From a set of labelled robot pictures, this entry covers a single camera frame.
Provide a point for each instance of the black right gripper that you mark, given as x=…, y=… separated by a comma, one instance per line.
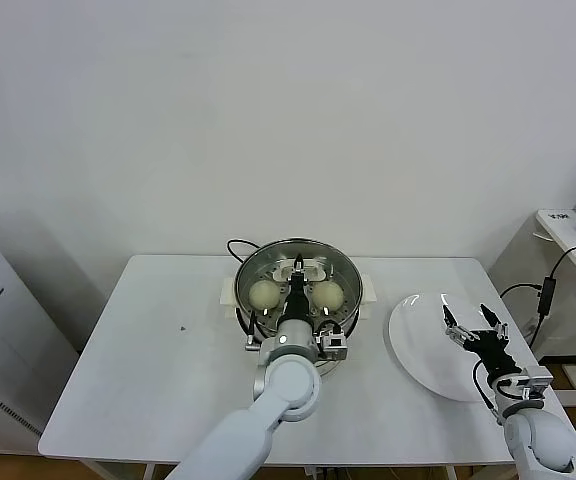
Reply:
x=493, y=352

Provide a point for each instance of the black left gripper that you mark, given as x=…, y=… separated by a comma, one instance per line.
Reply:
x=296, y=300

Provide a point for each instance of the white steamed baozi bun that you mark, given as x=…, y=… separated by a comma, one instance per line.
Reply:
x=329, y=295
x=263, y=295

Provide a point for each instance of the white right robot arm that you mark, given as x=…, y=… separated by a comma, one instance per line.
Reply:
x=540, y=440

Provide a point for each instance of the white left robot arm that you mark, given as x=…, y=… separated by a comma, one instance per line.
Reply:
x=278, y=390

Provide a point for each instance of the perforated steel steamer basket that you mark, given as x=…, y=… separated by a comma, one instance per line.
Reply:
x=353, y=300

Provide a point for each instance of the white round plate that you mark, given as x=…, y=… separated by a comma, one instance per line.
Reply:
x=418, y=345

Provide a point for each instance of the cream electric cooker base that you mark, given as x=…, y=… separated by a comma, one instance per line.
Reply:
x=228, y=297

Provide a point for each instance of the white side desk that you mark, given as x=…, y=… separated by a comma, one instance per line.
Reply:
x=518, y=265

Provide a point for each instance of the white table leg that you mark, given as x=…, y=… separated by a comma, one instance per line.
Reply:
x=148, y=473
x=449, y=473

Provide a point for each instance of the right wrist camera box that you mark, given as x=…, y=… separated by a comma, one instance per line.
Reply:
x=535, y=382

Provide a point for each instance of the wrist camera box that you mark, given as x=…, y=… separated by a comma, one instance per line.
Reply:
x=332, y=344
x=535, y=382

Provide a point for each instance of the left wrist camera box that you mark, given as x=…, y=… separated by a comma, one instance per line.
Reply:
x=332, y=344

